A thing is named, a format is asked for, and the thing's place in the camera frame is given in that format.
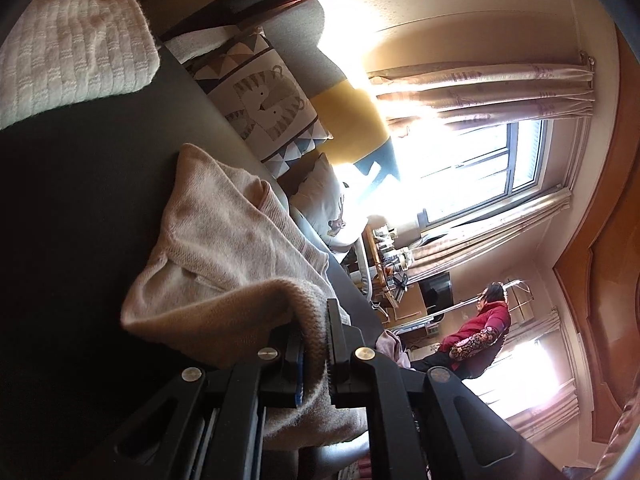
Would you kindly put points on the beige side window curtain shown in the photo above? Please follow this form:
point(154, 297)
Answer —
point(550, 405)

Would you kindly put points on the white knit sweater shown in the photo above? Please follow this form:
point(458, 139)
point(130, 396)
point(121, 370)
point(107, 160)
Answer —
point(75, 50)

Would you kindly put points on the pink knit sweater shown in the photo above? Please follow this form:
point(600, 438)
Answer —
point(392, 347)

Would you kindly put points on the small side window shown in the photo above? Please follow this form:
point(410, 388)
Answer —
point(525, 365)

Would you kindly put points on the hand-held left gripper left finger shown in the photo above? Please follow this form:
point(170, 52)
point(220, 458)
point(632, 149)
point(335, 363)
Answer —
point(298, 385)

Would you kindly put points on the beige patterned curtain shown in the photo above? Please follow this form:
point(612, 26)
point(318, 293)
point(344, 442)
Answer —
point(475, 90)
point(500, 225)

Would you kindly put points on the deer print cushion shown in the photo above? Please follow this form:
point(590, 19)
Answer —
point(320, 195)

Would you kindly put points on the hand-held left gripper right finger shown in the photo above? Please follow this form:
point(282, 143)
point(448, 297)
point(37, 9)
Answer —
point(345, 375)

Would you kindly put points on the tiger print cushion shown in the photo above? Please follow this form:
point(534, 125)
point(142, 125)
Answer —
point(260, 105)

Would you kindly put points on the grey fabric sofa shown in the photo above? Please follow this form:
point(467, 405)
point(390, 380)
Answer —
point(300, 35)

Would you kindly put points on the row of glass jars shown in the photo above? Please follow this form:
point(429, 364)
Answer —
point(392, 250)

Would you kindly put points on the wooden side table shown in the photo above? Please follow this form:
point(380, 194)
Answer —
point(385, 280)

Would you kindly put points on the beige knit sweater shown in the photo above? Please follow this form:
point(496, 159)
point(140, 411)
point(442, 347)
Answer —
point(215, 240)

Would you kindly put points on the white metal stand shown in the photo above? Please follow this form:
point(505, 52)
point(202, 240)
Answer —
point(450, 312)

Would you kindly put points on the black monitor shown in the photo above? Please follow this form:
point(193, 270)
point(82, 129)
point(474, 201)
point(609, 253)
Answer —
point(435, 292)

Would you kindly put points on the barred window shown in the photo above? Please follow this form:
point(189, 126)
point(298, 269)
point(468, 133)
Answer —
point(500, 160)

